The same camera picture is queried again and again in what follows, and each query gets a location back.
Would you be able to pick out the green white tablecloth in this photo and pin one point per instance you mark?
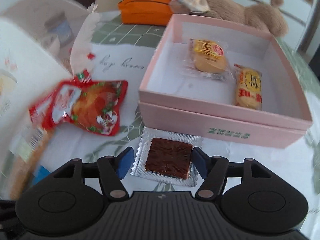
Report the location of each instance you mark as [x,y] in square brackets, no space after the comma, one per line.
[265,196]

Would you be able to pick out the dark jerky silver pack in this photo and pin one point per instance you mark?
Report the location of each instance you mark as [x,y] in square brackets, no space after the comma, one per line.
[166,157]

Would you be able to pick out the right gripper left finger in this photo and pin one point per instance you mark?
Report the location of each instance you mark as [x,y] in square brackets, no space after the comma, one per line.
[112,170]

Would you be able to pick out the blue seaweed snack pack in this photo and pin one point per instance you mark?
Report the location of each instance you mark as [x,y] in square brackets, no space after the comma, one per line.
[40,174]

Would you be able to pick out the brown plush teddy bear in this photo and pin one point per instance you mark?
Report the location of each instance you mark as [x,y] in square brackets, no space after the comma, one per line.
[262,16]

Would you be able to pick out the orange tissue pouch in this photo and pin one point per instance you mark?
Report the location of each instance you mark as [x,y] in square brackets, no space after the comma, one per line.
[145,12]

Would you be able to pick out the long biscuit stick pack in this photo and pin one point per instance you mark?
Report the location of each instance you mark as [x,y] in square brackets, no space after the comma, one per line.
[28,152]

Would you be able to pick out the red chicken leg snack pack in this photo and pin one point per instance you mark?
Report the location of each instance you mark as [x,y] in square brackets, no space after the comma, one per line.
[93,106]

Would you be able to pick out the small bread yellow pack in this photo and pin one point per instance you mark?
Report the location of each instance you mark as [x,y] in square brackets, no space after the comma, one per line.
[206,59]

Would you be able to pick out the pink cardboard box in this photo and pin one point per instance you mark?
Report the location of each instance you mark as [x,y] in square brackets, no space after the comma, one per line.
[171,101]

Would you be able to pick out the rice cracker pack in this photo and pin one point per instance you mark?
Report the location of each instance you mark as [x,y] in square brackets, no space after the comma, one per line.
[248,92]

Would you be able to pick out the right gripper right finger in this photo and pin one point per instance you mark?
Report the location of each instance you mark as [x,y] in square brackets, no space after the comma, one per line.
[213,170]

